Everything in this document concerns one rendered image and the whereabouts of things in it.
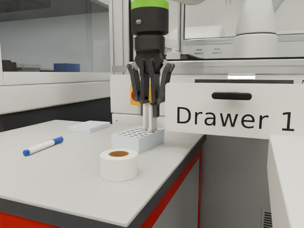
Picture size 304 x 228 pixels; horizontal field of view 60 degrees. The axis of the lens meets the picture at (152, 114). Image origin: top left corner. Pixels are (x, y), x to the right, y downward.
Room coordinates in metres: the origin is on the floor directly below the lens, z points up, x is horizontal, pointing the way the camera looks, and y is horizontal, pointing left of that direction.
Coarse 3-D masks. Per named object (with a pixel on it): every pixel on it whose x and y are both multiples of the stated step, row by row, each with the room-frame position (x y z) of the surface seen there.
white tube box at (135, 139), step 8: (136, 128) 0.72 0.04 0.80; (160, 128) 0.71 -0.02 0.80; (112, 136) 0.65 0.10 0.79; (120, 136) 0.63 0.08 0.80; (128, 136) 0.62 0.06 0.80; (136, 136) 0.63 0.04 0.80; (144, 136) 0.62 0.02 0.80; (152, 136) 0.66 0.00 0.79; (160, 136) 0.69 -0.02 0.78; (112, 144) 0.65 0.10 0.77; (120, 144) 0.63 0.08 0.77; (128, 144) 0.62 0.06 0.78; (136, 144) 0.61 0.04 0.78; (144, 144) 0.62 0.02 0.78; (152, 144) 0.66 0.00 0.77
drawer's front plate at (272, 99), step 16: (176, 96) 0.58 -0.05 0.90; (192, 96) 0.57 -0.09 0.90; (208, 96) 0.55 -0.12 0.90; (256, 96) 0.52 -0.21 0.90; (272, 96) 0.51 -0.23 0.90; (288, 96) 0.50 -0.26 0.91; (176, 112) 0.58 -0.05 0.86; (192, 112) 0.57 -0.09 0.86; (208, 112) 0.55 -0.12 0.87; (224, 112) 0.54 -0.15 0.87; (240, 112) 0.53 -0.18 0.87; (256, 112) 0.52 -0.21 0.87; (272, 112) 0.51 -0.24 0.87; (176, 128) 0.58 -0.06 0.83; (192, 128) 0.57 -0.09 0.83; (208, 128) 0.55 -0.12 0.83; (224, 128) 0.54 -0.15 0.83; (240, 128) 0.53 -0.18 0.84; (256, 128) 0.52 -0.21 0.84; (272, 128) 0.51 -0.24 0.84
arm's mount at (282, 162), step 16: (272, 144) 0.42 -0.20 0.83; (288, 144) 0.42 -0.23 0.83; (272, 160) 0.38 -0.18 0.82; (288, 160) 0.33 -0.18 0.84; (272, 176) 0.35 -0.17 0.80; (288, 176) 0.27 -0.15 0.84; (272, 192) 0.34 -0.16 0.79; (288, 192) 0.23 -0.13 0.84; (272, 208) 0.32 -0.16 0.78; (288, 208) 0.20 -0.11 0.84; (272, 224) 0.30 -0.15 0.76; (288, 224) 0.18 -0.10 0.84
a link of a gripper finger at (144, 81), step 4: (140, 60) 0.66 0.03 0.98; (144, 60) 0.67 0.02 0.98; (140, 64) 0.66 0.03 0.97; (144, 64) 0.66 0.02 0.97; (140, 68) 0.67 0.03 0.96; (144, 68) 0.66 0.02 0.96; (140, 72) 0.67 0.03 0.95; (144, 72) 0.67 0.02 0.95; (140, 76) 0.67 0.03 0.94; (144, 76) 0.67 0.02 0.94; (148, 76) 0.68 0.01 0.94; (140, 80) 0.67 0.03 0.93; (144, 80) 0.67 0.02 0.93; (148, 80) 0.68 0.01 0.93; (140, 84) 0.67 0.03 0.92; (144, 84) 0.67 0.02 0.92; (148, 84) 0.68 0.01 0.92; (140, 88) 0.67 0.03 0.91; (144, 88) 0.67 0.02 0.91; (148, 88) 0.68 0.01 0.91; (140, 92) 0.67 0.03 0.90; (144, 92) 0.67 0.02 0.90; (148, 92) 0.69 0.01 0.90; (140, 96) 0.67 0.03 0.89; (144, 96) 0.67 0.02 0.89; (148, 96) 0.69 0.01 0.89; (140, 100) 0.67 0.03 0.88; (144, 100) 0.67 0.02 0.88; (148, 100) 0.69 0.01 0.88
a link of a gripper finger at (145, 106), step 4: (144, 104) 0.66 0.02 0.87; (148, 104) 0.68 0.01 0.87; (144, 108) 0.66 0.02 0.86; (148, 108) 0.68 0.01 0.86; (144, 112) 0.66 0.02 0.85; (148, 112) 0.68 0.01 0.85; (144, 116) 0.66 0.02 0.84; (148, 116) 0.68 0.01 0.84; (144, 120) 0.66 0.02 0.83; (148, 120) 0.68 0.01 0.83; (144, 124) 0.66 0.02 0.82; (148, 124) 0.68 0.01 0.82; (144, 128) 0.66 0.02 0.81
